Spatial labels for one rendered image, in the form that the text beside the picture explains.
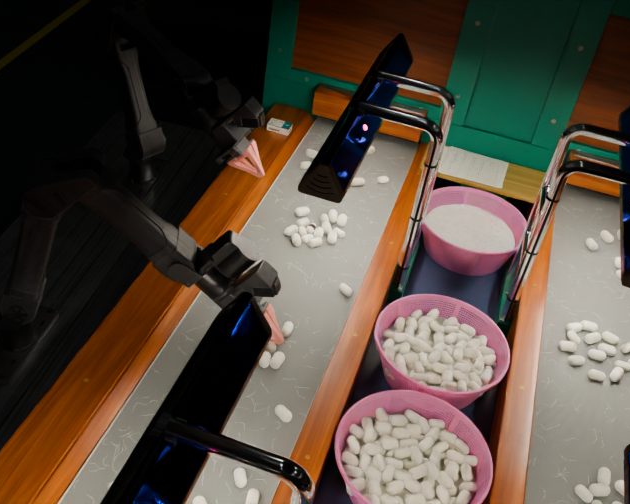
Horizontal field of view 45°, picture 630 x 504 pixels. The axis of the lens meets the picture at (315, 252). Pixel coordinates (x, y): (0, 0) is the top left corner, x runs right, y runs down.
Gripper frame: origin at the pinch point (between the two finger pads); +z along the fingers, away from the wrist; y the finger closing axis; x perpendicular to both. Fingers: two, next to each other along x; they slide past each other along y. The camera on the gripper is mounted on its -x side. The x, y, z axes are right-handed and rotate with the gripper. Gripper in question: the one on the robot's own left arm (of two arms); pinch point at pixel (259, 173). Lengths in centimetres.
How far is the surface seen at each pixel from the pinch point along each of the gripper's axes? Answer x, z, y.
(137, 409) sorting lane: 8, 9, -61
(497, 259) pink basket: -27, 50, 10
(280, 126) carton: 9.5, -0.2, 33.6
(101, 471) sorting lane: 7, 9, -74
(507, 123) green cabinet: -34, 37, 50
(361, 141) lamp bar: -31.6, 3.4, -12.3
